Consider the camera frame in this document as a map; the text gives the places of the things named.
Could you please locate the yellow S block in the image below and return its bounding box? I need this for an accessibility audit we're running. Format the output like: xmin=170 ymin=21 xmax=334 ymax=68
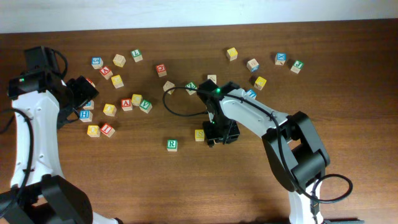
xmin=195 ymin=129 xmax=205 ymax=142

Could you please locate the green R block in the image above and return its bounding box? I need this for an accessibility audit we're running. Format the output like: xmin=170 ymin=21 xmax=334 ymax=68
xmin=167 ymin=139 xmax=178 ymax=152

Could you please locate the yellow block back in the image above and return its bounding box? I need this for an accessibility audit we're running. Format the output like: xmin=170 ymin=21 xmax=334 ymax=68
xmin=226 ymin=47 xmax=238 ymax=61

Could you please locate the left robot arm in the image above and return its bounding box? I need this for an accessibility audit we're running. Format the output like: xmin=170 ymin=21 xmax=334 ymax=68
xmin=1 ymin=46 xmax=121 ymax=223

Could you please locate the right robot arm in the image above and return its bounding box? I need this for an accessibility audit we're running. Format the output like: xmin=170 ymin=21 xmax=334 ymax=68
xmin=197 ymin=80 xmax=330 ymax=223

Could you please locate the blue I block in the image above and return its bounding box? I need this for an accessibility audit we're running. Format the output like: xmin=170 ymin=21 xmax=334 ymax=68
xmin=246 ymin=89 xmax=257 ymax=99

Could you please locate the plain top block red-side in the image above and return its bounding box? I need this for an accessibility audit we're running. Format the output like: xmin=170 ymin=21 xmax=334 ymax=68
xmin=207 ymin=75 xmax=217 ymax=84

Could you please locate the green Z block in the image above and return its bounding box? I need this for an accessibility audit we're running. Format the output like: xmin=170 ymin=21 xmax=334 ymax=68
xmin=185 ymin=82 xmax=197 ymax=95

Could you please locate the red 9 block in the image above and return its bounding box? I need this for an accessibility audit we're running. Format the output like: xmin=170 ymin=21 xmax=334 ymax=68
xmin=86 ymin=78 xmax=96 ymax=88

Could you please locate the blue 5 block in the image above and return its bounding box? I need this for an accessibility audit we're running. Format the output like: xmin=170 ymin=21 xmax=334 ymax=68
xmin=91 ymin=57 xmax=103 ymax=70

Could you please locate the yellow block right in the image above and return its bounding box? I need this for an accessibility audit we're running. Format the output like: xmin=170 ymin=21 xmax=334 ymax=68
xmin=254 ymin=77 xmax=267 ymax=90

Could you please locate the red A block back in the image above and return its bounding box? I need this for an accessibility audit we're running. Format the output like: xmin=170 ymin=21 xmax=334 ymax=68
xmin=99 ymin=66 xmax=113 ymax=80

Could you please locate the red a block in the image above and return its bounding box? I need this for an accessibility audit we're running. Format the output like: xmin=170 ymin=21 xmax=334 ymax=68
xmin=99 ymin=66 xmax=113 ymax=80
xmin=121 ymin=98 xmax=133 ymax=111

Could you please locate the blue H block upper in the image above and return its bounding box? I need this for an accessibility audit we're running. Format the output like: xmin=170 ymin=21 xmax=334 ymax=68
xmin=83 ymin=100 xmax=94 ymax=110

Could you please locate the blue h block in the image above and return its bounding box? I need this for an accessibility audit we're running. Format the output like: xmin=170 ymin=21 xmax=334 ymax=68
xmin=83 ymin=100 xmax=94 ymax=110
xmin=79 ymin=110 xmax=93 ymax=122

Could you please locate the plain top wooden block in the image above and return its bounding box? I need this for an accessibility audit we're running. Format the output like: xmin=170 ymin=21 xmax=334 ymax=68
xmin=163 ymin=81 xmax=175 ymax=95

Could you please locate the blue H block lower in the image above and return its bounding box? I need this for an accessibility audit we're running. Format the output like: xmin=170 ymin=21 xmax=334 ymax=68
xmin=79 ymin=110 xmax=93 ymax=122

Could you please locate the blue D side block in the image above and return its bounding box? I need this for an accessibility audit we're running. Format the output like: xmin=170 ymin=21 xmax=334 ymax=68
xmin=246 ymin=58 xmax=259 ymax=72

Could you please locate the green V block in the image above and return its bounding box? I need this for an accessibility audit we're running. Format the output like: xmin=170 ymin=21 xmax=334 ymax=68
xmin=139 ymin=100 xmax=152 ymax=113

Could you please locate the yellow block near A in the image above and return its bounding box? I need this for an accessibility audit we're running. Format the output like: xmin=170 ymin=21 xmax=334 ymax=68
xmin=111 ymin=75 xmax=124 ymax=88

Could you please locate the plain top yellow-side block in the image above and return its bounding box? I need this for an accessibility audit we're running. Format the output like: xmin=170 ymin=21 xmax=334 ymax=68
xmin=113 ymin=54 xmax=126 ymax=67

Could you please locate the red Q block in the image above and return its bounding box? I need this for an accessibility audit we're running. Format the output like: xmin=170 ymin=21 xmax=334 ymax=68
xmin=155 ymin=64 xmax=167 ymax=77

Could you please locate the yellow O block middle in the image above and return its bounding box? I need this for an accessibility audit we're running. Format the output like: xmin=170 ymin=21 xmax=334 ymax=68
xmin=103 ymin=104 xmax=117 ymax=116

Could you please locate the yellow o block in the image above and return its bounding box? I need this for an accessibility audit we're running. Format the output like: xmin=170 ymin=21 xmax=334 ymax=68
xmin=103 ymin=104 xmax=117 ymax=116
xmin=86 ymin=125 xmax=101 ymax=138

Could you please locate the yellow O block front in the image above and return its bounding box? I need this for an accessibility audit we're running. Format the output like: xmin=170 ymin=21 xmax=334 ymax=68
xmin=86 ymin=125 xmax=101 ymax=138

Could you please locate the yellow C block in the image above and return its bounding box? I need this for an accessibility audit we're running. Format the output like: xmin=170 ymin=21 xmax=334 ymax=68
xmin=131 ymin=94 xmax=143 ymax=106

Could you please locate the blue X block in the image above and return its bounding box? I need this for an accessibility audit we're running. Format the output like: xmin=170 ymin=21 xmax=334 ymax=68
xmin=275 ymin=52 xmax=287 ymax=65

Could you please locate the red A block front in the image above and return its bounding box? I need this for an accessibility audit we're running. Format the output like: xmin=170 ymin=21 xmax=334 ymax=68
xmin=121 ymin=98 xmax=133 ymax=111

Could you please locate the green L block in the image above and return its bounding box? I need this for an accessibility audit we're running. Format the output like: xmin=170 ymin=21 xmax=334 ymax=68
xmin=131 ymin=49 xmax=143 ymax=62

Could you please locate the red I block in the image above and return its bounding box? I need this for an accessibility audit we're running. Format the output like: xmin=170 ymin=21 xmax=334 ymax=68
xmin=100 ymin=123 xmax=115 ymax=138

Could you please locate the green J block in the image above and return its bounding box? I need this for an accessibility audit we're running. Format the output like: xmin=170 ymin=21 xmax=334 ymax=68
xmin=290 ymin=60 xmax=304 ymax=74

